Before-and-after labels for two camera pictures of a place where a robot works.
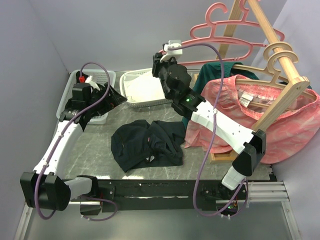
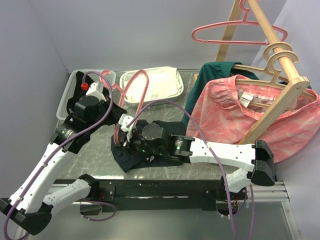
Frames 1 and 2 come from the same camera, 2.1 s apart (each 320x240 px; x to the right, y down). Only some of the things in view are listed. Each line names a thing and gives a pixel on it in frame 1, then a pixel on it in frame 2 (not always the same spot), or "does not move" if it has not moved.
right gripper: x=156 y=60 to x=135 y=132
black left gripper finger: x=112 y=98 to x=114 y=115
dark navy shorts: x=141 y=144 does not move
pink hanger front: x=205 y=33 to x=123 y=91
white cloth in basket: x=143 y=87 does not move
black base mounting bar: x=165 y=195 does not move
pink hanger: x=225 y=23 to x=245 y=21
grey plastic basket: x=100 y=76 does not move
